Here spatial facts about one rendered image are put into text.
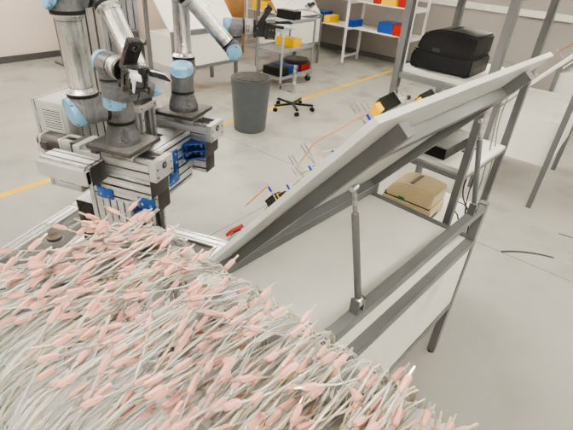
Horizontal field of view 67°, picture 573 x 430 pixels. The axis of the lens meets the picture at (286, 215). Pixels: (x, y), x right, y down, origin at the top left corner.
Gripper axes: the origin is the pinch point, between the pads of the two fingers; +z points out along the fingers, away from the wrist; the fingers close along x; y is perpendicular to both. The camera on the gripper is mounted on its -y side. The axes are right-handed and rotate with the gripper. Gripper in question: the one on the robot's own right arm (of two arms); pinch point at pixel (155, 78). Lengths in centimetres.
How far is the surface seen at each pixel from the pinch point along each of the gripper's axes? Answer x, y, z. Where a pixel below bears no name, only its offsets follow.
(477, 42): -137, -23, 33
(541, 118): -359, 29, 20
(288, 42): -446, 34, -376
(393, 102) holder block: -39, -7, 56
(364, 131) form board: -7, -5, 69
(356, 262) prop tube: -28, 37, 64
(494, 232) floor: -297, 119, 36
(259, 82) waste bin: -269, 61, -241
